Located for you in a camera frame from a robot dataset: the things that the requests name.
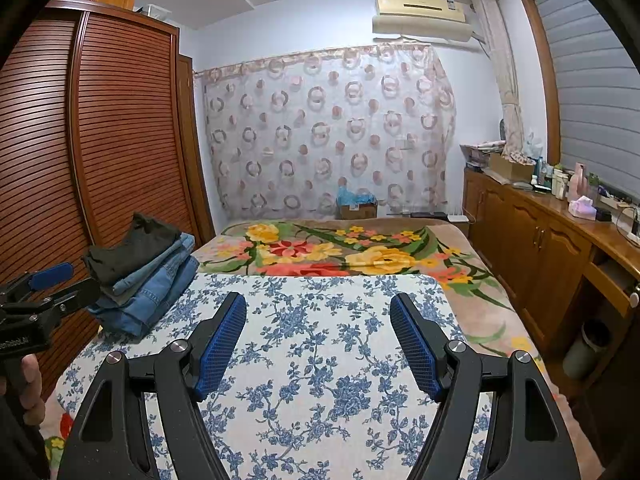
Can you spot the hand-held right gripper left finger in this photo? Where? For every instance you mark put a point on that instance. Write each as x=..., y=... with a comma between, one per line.
x=220, y=345

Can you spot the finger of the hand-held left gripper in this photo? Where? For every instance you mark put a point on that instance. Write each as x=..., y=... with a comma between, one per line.
x=50, y=276
x=75, y=292

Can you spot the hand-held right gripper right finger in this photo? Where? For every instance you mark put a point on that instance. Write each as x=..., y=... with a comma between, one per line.
x=415, y=345

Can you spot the black pants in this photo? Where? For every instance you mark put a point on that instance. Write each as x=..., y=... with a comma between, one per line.
x=135, y=250

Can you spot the person's left forearm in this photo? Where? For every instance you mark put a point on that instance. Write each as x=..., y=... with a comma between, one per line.
x=20, y=450

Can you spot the person's left hand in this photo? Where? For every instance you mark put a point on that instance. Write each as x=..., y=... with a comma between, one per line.
x=30, y=385

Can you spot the blue denim folded jeans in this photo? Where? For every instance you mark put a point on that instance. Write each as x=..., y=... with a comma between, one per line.
x=150, y=305

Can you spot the grey-blue folded jeans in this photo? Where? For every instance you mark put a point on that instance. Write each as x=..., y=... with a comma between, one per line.
x=160, y=265

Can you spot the blue floral bed sheet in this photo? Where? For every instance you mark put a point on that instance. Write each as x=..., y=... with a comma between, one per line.
x=320, y=360

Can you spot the floral plush blanket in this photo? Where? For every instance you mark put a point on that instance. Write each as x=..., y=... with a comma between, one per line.
x=350, y=250

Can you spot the small white flat box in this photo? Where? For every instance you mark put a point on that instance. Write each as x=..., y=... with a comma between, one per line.
x=458, y=218

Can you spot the wooden sideboard cabinet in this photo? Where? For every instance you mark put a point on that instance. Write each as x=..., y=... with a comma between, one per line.
x=525, y=240

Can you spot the brown louvered wardrobe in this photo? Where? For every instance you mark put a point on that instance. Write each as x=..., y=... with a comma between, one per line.
x=125, y=135

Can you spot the grey waste bin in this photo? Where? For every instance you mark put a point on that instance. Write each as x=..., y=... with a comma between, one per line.
x=585, y=355

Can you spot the open cardboard box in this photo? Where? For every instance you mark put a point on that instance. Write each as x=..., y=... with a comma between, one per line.
x=505, y=170

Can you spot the stack of papers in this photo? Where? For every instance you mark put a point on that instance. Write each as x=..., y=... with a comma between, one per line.
x=477, y=152

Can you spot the white bottle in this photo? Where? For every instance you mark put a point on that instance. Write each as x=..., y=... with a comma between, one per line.
x=560, y=185

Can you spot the pink tissue pack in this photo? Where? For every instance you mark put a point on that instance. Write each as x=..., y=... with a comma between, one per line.
x=584, y=208

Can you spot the circle-patterned sheer curtain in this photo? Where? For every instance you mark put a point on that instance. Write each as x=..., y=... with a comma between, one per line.
x=325, y=135

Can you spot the clear plastic bag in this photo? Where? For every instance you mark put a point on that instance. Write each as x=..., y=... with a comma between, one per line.
x=532, y=147

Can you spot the pink bottle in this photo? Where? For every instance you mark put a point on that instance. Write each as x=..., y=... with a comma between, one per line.
x=579, y=180

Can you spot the beige window curtain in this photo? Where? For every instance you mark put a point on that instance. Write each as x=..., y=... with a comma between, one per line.
x=507, y=85

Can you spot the white storage box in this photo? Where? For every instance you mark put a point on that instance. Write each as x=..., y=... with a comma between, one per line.
x=150, y=10

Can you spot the grey window blind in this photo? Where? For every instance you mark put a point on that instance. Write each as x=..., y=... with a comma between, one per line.
x=595, y=100

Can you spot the cream air conditioner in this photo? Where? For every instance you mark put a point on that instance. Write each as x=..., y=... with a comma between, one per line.
x=420, y=15

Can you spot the wooden window frame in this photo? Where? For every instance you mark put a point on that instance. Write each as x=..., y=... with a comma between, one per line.
x=542, y=85

